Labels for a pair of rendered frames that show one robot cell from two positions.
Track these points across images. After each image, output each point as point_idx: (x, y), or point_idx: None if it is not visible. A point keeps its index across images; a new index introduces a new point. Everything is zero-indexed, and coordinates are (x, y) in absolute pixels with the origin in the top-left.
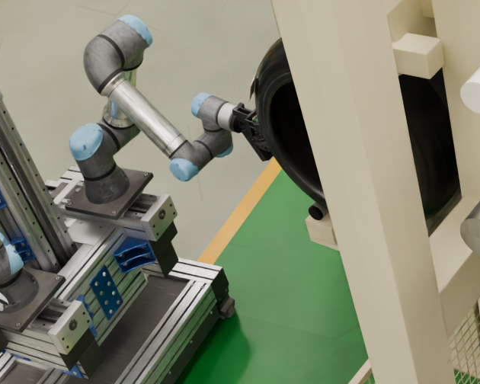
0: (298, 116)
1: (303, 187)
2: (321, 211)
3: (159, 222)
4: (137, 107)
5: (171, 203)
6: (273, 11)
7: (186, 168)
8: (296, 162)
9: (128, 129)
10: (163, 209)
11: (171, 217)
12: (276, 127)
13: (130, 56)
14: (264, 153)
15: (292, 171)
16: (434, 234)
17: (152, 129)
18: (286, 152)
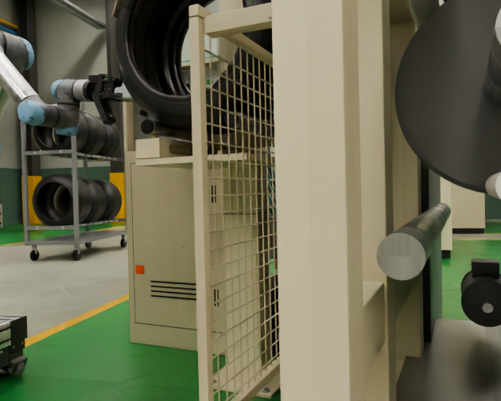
0: (144, 75)
1: (142, 92)
2: (153, 122)
3: None
4: (5, 64)
5: (1, 213)
6: (124, 116)
7: (33, 105)
8: (141, 73)
9: None
10: None
11: None
12: (130, 38)
13: (12, 52)
14: (106, 114)
15: (136, 75)
16: None
17: (13, 79)
18: (133, 61)
